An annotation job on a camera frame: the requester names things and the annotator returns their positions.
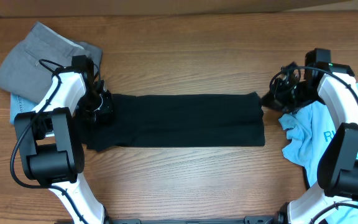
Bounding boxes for folded blue jeans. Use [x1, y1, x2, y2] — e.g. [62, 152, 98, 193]
[9, 93, 37, 124]

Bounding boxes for light blue printed t-shirt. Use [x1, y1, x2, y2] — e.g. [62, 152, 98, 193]
[278, 73, 358, 224]

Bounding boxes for black polo shirt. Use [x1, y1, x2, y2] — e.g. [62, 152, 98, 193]
[75, 93, 265, 152]

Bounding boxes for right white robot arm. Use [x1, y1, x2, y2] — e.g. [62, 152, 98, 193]
[262, 62, 358, 223]

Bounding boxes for folded grey trousers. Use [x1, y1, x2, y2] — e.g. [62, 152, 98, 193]
[0, 22, 103, 103]

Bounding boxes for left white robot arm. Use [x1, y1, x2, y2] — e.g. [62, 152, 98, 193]
[9, 62, 112, 223]

